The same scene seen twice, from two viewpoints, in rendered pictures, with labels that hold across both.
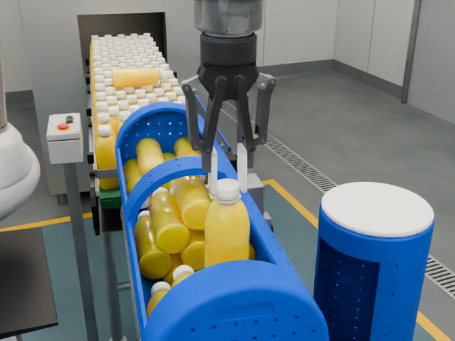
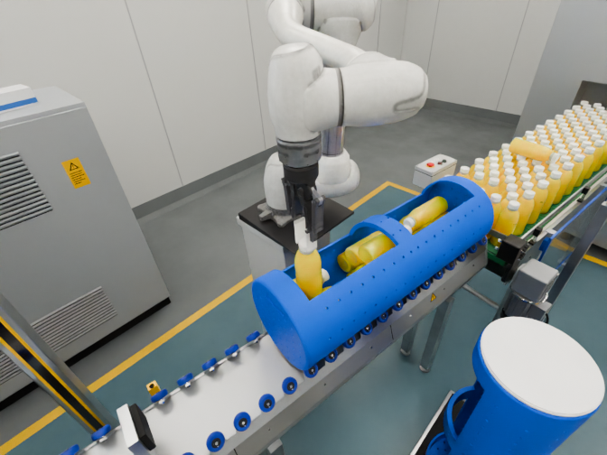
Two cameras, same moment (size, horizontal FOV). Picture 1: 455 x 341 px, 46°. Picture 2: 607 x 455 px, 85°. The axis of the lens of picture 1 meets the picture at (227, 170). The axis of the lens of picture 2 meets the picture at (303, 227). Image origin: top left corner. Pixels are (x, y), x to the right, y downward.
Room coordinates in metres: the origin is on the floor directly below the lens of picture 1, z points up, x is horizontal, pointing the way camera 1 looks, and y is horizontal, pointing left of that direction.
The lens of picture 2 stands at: (0.49, -0.59, 1.87)
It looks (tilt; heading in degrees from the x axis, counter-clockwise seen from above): 37 degrees down; 69
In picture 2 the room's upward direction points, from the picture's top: 4 degrees counter-clockwise
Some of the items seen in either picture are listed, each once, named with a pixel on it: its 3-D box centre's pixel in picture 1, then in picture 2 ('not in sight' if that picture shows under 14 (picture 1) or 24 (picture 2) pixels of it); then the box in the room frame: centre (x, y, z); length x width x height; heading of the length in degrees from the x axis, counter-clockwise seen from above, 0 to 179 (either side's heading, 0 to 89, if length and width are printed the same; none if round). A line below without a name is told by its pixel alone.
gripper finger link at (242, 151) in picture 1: (242, 168); (311, 238); (0.73, -0.02, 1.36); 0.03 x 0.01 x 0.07; 14
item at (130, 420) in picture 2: not in sight; (142, 436); (0.22, -0.12, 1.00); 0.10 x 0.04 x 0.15; 104
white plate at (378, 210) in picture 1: (376, 207); (537, 360); (1.21, -0.38, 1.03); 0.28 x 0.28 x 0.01
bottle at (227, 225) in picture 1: (227, 245); (308, 273); (0.73, 0.00, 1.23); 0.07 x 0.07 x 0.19
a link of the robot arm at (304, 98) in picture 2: not in sight; (303, 91); (0.73, -0.01, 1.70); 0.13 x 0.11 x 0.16; 160
